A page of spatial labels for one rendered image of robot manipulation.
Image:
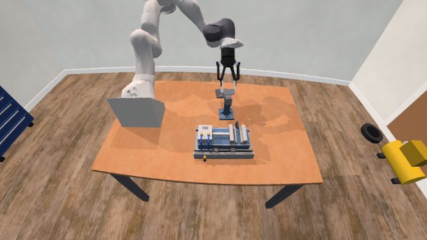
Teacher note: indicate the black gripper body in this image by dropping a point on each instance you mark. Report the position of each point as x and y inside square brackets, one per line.
[228, 54]

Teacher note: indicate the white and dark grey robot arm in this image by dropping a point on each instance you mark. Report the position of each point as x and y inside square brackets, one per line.
[146, 42]

